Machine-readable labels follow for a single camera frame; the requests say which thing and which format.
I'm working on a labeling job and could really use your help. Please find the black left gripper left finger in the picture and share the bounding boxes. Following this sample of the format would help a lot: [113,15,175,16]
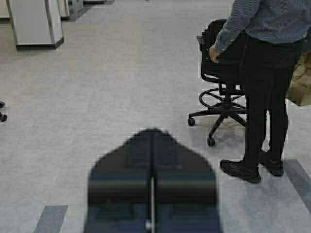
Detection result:
[84,129,154,233]

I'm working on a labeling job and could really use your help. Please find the black caster wheels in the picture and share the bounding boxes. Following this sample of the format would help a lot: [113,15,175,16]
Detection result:
[0,101,7,122]

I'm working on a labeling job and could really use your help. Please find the person's left hand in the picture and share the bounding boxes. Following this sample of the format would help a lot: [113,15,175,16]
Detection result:
[209,45,220,63]

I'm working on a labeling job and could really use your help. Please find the brown paper bag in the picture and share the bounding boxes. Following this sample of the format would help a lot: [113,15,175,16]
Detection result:
[286,51,311,107]

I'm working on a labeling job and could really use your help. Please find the black office stool chair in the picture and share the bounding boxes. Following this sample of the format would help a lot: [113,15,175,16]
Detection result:
[188,19,247,147]

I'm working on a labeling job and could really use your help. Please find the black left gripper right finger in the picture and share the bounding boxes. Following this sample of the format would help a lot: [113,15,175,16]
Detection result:
[153,131,223,233]

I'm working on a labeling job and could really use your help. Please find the person in blue shirt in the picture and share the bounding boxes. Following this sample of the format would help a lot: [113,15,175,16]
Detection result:
[214,0,311,183]

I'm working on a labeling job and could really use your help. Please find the white pillar with black base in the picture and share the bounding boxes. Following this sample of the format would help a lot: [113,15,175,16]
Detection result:
[6,0,65,50]

